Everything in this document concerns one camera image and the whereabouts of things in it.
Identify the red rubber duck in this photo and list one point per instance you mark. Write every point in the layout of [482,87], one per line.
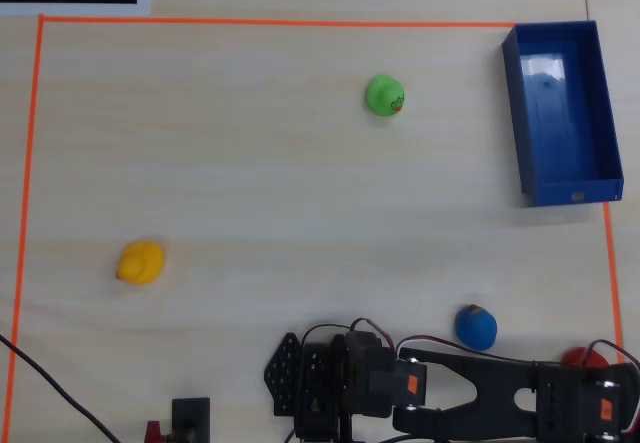
[580,358]

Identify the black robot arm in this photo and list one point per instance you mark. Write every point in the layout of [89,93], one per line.
[500,378]

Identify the blue rubber duck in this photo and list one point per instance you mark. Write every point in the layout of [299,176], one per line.
[477,328]

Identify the blue plastic box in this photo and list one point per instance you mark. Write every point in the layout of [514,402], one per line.
[565,138]

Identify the green rubber duck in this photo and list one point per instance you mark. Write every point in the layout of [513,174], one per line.
[382,94]

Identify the yellow rubber duck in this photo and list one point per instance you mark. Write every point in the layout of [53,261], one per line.
[142,263]

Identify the red clamp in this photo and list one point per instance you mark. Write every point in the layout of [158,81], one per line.
[154,433]

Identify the orange tape border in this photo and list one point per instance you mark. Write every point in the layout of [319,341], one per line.
[250,21]

